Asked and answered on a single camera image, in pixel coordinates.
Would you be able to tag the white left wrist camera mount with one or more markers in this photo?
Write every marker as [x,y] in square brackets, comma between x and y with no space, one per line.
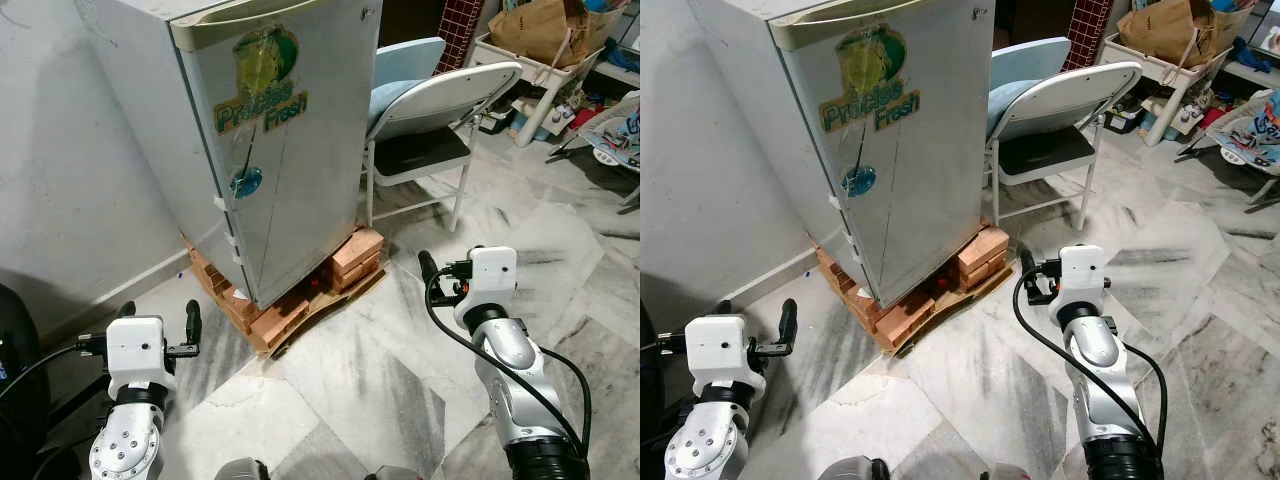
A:
[722,350]
[135,350]

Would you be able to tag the silver fridge door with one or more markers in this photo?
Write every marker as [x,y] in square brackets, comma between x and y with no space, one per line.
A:
[920,200]
[300,200]

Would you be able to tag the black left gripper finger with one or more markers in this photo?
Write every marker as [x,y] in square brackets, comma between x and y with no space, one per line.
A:
[193,322]
[126,310]
[722,308]
[788,320]

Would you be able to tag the red brick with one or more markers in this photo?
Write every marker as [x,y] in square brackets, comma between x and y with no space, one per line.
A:
[360,245]
[358,273]
[905,320]
[985,245]
[280,320]
[982,273]

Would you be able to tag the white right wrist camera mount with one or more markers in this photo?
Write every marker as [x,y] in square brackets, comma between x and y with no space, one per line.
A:
[1082,275]
[490,275]

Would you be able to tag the dark red lattice panel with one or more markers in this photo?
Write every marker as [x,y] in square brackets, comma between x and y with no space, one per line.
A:
[1088,30]
[460,30]

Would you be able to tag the light blue chair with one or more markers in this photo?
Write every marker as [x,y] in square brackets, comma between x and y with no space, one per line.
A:
[410,60]
[1030,60]

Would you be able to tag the black round object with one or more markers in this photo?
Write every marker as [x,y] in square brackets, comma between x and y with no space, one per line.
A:
[15,380]

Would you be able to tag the grey robot leg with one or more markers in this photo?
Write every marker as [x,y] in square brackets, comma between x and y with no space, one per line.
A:
[1008,474]
[868,470]
[395,474]
[242,470]

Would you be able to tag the white cluttered plastic table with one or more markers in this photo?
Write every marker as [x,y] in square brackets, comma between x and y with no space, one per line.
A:
[1175,110]
[548,110]

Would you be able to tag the grey robot right leg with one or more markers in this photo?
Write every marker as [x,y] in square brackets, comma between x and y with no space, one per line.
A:
[1008,474]
[395,474]

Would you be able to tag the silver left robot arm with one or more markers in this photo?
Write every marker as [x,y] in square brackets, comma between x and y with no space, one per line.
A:
[125,445]
[705,445]

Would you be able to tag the brown paper bag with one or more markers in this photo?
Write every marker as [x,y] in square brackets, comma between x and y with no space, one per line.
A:
[540,30]
[1165,30]

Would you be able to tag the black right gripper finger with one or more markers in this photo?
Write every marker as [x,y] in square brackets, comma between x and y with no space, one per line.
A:
[1027,266]
[429,268]

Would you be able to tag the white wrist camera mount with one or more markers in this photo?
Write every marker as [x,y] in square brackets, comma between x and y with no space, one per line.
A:
[1082,275]
[135,350]
[722,350]
[490,275]

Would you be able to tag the colourful baby bouncer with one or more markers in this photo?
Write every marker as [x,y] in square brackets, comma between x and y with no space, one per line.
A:
[1250,130]
[620,130]

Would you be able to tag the silver fridge cabinet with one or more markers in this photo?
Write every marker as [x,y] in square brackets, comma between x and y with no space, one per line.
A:
[760,130]
[140,120]

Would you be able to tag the grey robot left leg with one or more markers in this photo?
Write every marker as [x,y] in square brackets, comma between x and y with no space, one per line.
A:
[868,470]
[242,470]

